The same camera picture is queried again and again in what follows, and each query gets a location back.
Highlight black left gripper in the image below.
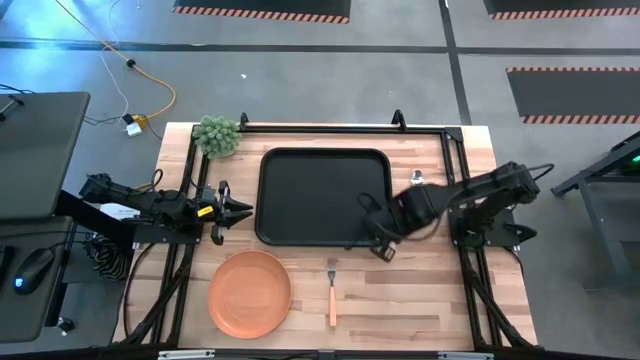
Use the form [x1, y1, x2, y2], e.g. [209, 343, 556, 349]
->
[192, 180, 255, 247]

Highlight orange plate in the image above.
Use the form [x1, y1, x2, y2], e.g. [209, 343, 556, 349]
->
[207, 249, 294, 340]

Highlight silver metal bracket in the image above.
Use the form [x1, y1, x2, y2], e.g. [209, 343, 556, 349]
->
[158, 349, 216, 360]
[438, 351, 495, 360]

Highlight yellow floor cable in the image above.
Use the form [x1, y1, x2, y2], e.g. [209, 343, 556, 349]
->
[53, 0, 177, 121]

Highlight black hazard-striped floor mat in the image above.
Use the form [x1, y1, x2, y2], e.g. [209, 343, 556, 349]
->
[482, 0, 640, 21]
[505, 66, 640, 125]
[172, 0, 351, 25]

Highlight white paper label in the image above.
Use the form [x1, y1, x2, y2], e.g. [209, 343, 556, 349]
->
[99, 202, 142, 221]

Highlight black keyboard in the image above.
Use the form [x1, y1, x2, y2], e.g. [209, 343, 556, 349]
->
[0, 244, 15, 276]

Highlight black computer mouse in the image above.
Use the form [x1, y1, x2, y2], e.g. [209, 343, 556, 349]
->
[12, 248, 55, 295]

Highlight white floor cable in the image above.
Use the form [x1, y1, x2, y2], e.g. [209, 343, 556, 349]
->
[98, 0, 142, 126]

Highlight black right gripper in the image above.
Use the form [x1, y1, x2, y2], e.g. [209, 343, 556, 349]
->
[363, 185, 437, 264]

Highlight fork with orange handle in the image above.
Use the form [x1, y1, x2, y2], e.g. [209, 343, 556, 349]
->
[326, 258, 339, 329]

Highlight white power adapter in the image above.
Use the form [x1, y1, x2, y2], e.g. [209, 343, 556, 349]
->
[124, 114, 150, 138]

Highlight grey keyboard tray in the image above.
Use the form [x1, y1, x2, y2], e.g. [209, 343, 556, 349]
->
[0, 217, 76, 344]

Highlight grey desk top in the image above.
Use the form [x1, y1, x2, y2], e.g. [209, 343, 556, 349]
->
[0, 91, 91, 221]

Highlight black plastic tray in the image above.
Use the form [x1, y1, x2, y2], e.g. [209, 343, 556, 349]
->
[254, 146, 394, 248]

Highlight green potted plant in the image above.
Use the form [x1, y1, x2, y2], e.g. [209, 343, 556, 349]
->
[192, 114, 243, 160]

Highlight black metal stand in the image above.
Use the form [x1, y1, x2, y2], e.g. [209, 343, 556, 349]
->
[549, 130, 640, 291]

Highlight black aluminium table frame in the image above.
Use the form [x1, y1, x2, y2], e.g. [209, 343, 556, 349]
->
[119, 109, 539, 351]

